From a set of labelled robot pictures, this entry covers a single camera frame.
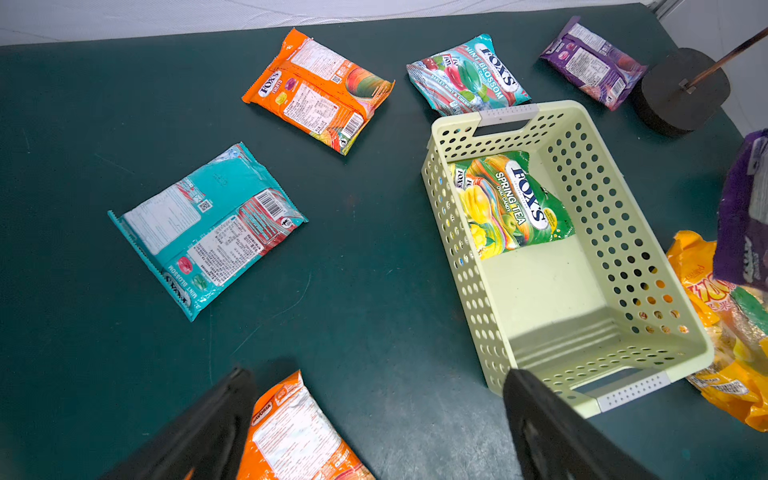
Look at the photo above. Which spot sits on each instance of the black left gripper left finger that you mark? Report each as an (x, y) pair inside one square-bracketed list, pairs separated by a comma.
[(206, 441)]

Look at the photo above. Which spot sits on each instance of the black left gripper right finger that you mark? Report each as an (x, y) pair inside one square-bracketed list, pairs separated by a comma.
[(552, 441)]

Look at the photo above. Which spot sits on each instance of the teal mint blossom candy bag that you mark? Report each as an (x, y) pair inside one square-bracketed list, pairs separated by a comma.
[(203, 232)]

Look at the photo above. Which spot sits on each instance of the green spring tea candy bag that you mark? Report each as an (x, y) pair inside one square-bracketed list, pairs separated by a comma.
[(506, 207)]

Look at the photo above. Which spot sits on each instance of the purple berries candy bag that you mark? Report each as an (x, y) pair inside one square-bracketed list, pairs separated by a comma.
[(741, 251)]

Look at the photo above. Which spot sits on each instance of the light green plastic basket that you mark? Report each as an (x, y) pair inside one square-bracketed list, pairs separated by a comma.
[(599, 317)]

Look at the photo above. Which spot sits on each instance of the orange candy bag near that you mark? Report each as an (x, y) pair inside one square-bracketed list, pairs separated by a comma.
[(291, 438)]

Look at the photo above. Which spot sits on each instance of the yellow orange candy bag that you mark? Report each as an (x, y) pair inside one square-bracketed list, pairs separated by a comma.
[(735, 319)]

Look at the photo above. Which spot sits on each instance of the orange fruits candy bag far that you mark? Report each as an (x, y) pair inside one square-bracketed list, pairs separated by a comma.
[(319, 91)]

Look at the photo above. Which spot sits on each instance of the purple candy bag far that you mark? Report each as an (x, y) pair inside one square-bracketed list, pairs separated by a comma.
[(594, 65)]

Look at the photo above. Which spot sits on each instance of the mint blossom candy bag front-up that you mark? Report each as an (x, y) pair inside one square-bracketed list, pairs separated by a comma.
[(467, 78)]

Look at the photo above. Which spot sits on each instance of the black metal cup stand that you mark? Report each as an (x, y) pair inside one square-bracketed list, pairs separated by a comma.
[(680, 94)]

